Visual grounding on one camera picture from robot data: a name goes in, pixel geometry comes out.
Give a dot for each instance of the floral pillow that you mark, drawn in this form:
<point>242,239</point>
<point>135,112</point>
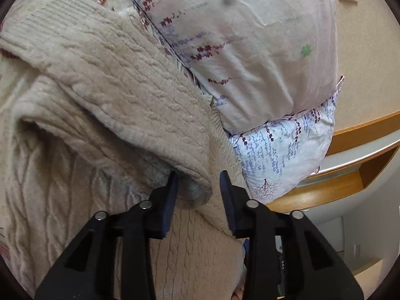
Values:
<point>287,150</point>

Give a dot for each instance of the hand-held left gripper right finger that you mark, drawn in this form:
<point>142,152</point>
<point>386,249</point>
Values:
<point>227,207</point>

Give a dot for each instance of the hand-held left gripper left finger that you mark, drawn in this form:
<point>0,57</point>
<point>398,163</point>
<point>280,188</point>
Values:
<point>168,207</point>

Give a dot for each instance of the wooden bed headboard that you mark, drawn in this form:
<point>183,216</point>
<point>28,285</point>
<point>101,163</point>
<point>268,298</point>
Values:
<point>350,165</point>

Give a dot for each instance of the floral white duvet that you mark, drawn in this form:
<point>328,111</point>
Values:
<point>237,37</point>

